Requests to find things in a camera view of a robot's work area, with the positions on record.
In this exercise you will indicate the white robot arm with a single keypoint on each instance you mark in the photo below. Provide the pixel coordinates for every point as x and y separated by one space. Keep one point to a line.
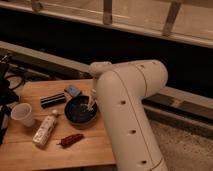
118 91

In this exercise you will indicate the wooden board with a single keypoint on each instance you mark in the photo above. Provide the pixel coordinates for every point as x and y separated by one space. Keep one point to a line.
18 153

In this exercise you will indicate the clear plastic cup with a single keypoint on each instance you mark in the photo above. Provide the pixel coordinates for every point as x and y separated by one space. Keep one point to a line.
23 113

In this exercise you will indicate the white plastic bottle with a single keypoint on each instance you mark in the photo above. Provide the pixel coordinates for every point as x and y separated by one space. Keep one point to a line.
44 131

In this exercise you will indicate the dark ceramic bowl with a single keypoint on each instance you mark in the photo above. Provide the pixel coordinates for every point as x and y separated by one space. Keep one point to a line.
77 112

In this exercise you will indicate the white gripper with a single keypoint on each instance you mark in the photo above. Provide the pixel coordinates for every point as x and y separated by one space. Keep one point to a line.
93 96

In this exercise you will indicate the dried red chili pepper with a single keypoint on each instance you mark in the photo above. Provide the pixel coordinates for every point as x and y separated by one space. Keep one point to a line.
70 140

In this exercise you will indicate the black tripod stand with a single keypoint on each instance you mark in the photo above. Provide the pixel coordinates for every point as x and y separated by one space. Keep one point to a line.
7 96

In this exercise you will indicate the blue sponge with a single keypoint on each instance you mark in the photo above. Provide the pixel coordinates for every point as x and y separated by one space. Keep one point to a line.
72 91

